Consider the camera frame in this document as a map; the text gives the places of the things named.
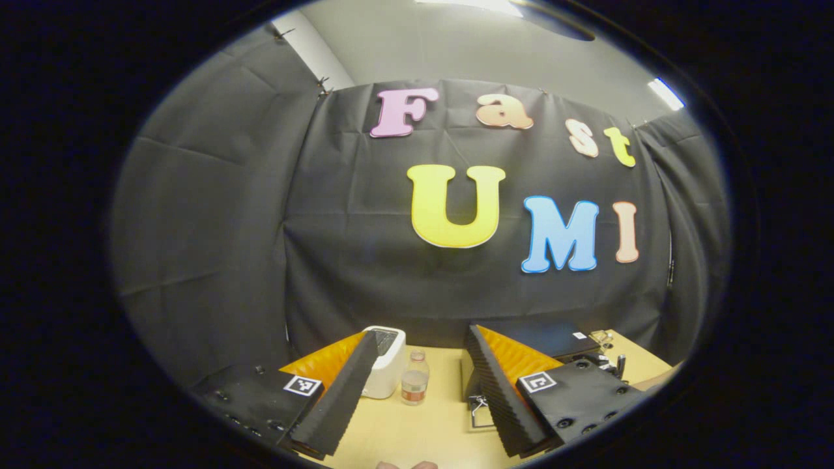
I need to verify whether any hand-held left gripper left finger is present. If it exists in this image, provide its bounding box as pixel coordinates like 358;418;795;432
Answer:
192;330;379;457

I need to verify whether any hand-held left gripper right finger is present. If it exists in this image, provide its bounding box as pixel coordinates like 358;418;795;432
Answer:
465;323;652;457

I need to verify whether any black electric oven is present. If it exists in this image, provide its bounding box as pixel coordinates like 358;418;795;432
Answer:
461;320;629;432

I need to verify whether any white toaster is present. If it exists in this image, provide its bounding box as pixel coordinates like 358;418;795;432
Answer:
362;326;407;399

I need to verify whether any clear plastic bottle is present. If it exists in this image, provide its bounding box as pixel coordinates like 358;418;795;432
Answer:
401;350;431;406

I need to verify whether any black backdrop cloth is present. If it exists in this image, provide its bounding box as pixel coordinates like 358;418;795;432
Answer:
111;23;730;391

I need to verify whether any small ceiling light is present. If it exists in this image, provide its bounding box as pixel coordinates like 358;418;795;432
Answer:
648;78;685;111

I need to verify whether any large ceiling light panel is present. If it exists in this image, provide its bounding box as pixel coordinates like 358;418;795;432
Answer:
417;0;522;17

